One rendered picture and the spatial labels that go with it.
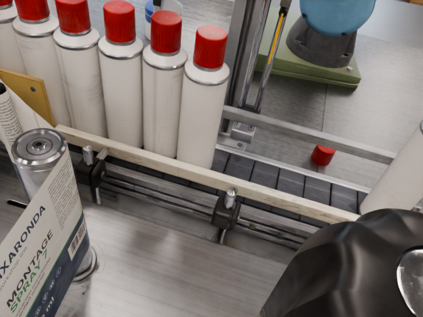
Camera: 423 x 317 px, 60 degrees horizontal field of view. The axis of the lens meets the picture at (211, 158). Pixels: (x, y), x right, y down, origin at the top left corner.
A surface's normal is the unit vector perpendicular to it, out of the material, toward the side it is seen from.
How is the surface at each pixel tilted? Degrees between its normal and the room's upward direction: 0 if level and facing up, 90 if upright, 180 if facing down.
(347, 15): 93
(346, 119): 0
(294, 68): 90
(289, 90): 0
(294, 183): 0
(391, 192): 90
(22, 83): 90
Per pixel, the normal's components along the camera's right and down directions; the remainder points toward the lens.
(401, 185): -0.76, 0.41
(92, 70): 0.64, 0.62
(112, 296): 0.13, -0.67
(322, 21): -0.43, 0.67
